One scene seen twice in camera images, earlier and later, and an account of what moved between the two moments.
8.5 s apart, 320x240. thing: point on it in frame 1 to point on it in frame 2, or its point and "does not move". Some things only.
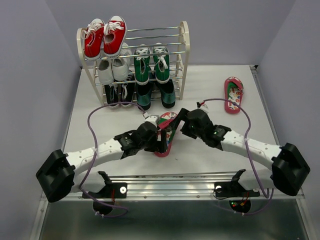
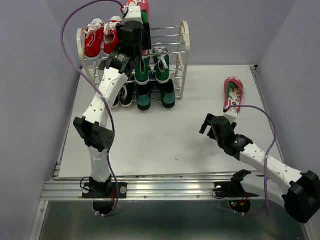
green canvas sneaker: x=161 y=63 does not move
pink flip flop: x=165 y=121 to x=144 y=6
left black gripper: x=158 y=146 to x=146 y=36
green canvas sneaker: x=142 y=66 does not move
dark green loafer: x=168 y=94 does not move
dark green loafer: x=144 y=92 does not move
